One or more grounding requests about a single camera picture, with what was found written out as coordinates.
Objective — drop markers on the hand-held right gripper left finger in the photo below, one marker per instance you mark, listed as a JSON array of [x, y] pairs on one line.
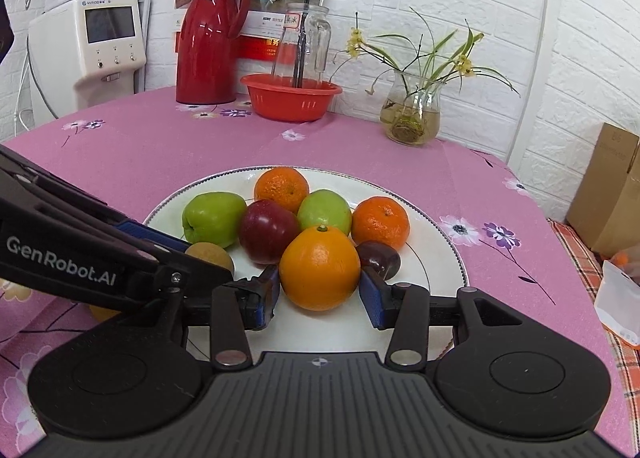
[[267, 298]]

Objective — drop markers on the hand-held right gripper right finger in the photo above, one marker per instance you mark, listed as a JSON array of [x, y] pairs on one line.
[[372, 300]]

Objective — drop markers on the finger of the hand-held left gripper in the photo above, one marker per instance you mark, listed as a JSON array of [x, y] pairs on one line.
[[150, 235], [200, 275]]

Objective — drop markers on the small brown fruit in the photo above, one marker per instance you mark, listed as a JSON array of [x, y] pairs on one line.
[[212, 258]]

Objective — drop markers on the dark purple plum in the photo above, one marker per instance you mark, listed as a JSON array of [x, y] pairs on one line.
[[382, 260]]

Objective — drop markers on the green apple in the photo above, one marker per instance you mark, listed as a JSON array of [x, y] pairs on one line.
[[325, 210], [212, 218]]

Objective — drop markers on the large navel orange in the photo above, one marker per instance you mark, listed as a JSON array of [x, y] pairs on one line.
[[320, 268]]

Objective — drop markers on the red apple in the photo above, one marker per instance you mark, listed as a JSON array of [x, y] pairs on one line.
[[267, 233]]

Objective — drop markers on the white round plate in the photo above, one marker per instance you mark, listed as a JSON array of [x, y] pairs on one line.
[[430, 248]]

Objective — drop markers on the orange mandarin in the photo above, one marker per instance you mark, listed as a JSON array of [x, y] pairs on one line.
[[280, 185], [380, 223]]

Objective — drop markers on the pink floral tablecloth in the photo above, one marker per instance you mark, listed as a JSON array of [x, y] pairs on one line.
[[150, 153]]

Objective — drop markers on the glass vase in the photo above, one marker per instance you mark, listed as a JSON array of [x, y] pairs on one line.
[[410, 118]]

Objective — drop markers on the white water dispenser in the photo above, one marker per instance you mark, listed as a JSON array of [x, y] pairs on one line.
[[65, 68]]

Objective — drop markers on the red thermos jug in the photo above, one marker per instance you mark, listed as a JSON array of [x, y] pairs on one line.
[[205, 53]]

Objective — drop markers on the red plastic basket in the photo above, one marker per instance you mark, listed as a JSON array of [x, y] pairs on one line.
[[290, 103]]

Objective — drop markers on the orange plaid cloth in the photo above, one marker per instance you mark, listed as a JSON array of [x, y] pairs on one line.
[[575, 258]]

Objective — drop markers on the dark thin stick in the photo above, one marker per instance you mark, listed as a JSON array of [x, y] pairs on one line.
[[301, 53]]

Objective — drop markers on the green orchid plant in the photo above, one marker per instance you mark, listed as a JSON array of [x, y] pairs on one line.
[[430, 63]]

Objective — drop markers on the white pouch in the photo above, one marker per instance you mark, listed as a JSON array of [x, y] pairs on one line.
[[617, 303]]

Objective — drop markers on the clear plastic bag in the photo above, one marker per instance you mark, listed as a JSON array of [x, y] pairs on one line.
[[627, 263]]

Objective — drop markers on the cardboard box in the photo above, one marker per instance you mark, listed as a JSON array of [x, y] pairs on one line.
[[610, 198]]

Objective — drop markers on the clear glass jar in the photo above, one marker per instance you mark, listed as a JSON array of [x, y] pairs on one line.
[[317, 38]]

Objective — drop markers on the white wall pipe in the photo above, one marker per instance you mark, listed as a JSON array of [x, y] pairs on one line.
[[545, 38]]

